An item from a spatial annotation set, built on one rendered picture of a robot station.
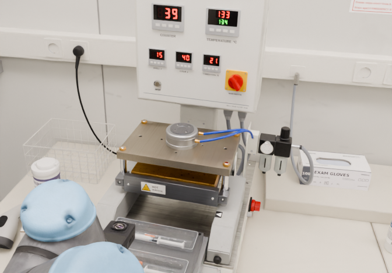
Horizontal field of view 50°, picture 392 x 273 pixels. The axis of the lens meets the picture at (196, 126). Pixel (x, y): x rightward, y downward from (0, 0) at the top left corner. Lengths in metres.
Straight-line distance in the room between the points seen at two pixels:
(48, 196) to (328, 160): 1.20
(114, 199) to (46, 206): 0.56
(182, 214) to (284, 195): 0.46
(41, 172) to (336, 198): 0.95
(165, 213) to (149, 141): 0.19
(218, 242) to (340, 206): 0.59
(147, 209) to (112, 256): 0.77
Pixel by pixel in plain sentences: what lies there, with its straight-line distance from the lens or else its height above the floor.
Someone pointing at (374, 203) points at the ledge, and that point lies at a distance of 1.50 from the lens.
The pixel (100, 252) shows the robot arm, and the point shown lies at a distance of 0.34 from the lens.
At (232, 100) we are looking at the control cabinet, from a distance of 1.10.
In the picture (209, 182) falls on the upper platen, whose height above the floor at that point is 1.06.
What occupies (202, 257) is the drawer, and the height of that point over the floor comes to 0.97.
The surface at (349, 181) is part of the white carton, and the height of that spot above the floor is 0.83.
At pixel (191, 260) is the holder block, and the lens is 0.88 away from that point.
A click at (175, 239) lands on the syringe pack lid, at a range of 0.91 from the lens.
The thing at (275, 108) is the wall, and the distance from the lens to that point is 1.59.
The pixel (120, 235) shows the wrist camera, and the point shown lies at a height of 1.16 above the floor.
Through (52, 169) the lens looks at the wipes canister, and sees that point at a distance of 1.39.
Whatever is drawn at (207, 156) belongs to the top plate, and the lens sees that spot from 0.98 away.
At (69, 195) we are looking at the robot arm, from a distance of 0.48.
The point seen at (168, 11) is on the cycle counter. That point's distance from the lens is 1.06.
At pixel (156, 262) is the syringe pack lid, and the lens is 0.86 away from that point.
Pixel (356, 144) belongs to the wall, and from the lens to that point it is 1.69.
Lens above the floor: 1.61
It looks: 27 degrees down
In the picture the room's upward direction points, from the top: 2 degrees clockwise
